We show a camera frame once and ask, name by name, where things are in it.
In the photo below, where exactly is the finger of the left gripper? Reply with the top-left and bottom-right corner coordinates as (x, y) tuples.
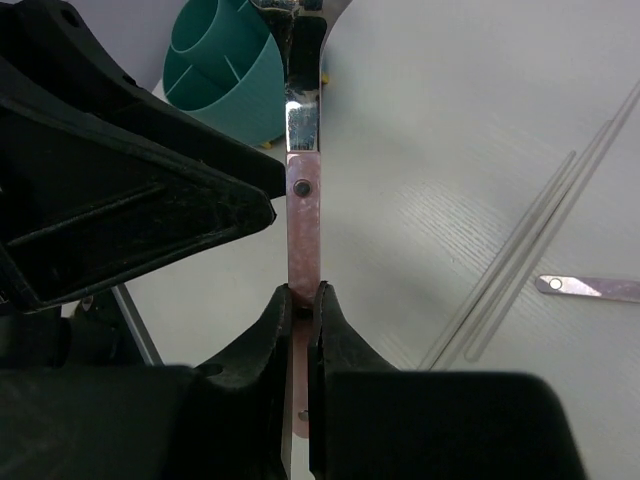
(1, 1), (284, 312)

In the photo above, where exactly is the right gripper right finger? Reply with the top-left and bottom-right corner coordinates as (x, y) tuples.
(308, 283), (586, 479)

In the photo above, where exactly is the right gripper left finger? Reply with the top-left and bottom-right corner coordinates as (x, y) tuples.
(1, 287), (291, 479)

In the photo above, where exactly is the silver spoon pink handle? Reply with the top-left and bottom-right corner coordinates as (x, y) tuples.
(252, 0), (350, 439)

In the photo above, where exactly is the pink handled fork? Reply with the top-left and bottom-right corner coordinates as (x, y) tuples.
(534, 275), (639, 303)

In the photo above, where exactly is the teal utensil holder cup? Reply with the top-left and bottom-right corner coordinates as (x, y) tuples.
(162, 0), (285, 146)

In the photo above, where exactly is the clear chopstick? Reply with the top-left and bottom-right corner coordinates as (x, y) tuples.
(427, 120), (613, 370)
(419, 150), (576, 370)
(432, 86), (639, 366)

